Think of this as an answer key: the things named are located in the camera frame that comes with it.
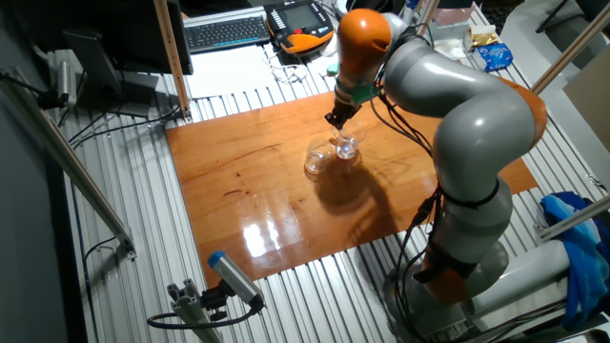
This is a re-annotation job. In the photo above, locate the brown flat panel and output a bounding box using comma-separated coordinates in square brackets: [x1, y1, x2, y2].
[562, 45, 610, 153]

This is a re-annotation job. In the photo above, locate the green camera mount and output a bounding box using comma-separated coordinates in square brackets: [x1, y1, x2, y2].
[326, 61, 381, 106]

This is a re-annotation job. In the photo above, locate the pale grey box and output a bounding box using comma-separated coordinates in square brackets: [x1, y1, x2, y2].
[423, 21, 467, 42]

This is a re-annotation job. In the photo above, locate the black camera cable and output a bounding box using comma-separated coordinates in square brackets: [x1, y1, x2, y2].
[146, 304, 264, 331]

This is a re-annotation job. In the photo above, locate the black round spool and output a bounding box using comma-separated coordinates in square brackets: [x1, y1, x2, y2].
[345, 0, 397, 15]

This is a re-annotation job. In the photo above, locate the small white paper sheet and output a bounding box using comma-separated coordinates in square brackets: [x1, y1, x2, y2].
[312, 45, 340, 77]

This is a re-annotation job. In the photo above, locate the blue cloth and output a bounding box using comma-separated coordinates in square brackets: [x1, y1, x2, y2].
[539, 190, 610, 333]

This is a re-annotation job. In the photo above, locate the large white paper sheet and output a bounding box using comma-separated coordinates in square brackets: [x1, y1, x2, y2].
[184, 45, 283, 100]

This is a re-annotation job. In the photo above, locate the black monitor with stand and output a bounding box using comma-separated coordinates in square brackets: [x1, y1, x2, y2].
[13, 0, 194, 119]

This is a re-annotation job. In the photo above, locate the black camera clamp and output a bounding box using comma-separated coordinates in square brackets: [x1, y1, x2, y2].
[199, 280, 231, 323]

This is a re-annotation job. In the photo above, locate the pink box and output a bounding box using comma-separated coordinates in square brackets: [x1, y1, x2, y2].
[431, 2, 477, 28]

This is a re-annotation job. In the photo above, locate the white crumpled tissue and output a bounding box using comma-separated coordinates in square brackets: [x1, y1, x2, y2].
[433, 37, 466, 61]

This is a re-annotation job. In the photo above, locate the clear glass tumbler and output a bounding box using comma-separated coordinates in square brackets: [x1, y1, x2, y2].
[303, 137, 336, 176]

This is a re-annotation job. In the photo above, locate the slanted aluminium frame beam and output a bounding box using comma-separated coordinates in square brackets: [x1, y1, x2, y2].
[533, 2, 610, 91]

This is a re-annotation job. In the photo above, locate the short aluminium frame beam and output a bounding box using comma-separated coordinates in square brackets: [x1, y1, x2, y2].
[538, 194, 610, 242]

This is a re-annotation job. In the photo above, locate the wooden board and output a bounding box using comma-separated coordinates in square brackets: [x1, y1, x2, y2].
[165, 84, 539, 290]

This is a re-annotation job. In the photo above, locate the black monitor cable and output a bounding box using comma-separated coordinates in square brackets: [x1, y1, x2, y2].
[66, 103, 183, 150]

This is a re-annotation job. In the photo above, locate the blue tissue pack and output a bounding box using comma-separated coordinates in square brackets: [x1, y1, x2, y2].
[474, 42, 515, 72]

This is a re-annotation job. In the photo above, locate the black keyboard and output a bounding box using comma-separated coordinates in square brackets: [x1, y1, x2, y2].
[183, 14, 272, 54]

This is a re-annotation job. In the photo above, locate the short aluminium profile piece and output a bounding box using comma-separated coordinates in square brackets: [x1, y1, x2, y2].
[166, 278, 225, 343]

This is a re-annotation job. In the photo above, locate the long aluminium frame beam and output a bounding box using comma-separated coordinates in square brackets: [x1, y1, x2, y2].
[0, 66, 138, 262]

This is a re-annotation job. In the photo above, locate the clear glass mug with handle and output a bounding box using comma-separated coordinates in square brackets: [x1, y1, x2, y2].
[330, 120, 367, 161]

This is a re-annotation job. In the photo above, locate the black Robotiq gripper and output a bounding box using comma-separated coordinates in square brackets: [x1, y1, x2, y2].
[324, 99, 363, 131]

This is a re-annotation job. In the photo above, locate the orange black teach pendant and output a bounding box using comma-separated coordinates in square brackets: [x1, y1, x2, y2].
[264, 0, 336, 56]

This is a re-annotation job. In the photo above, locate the white charger cable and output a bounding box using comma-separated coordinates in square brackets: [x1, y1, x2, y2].
[264, 51, 297, 86]

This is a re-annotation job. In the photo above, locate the silver camera with blue cap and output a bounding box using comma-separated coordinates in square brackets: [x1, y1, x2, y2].
[207, 250, 266, 311]

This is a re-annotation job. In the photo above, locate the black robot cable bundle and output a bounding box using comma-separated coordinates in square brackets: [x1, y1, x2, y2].
[369, 26, 471, 343]

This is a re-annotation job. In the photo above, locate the gold foil packet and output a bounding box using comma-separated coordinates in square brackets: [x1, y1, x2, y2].
[464, 24, 499, 49]

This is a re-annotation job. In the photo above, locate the small silver camera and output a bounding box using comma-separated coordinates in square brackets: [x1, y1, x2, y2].
[55, 59, 79, 110]

